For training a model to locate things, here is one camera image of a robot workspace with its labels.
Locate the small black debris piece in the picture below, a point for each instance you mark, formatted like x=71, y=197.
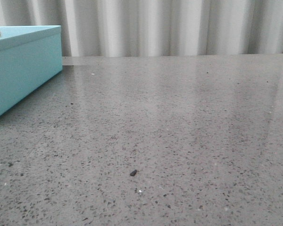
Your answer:
x=133, y=173

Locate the white pleated curtain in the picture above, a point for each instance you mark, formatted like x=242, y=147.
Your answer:
x=128, y=28

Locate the light blue plastic box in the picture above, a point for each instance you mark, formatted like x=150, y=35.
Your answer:
x=29, y=56

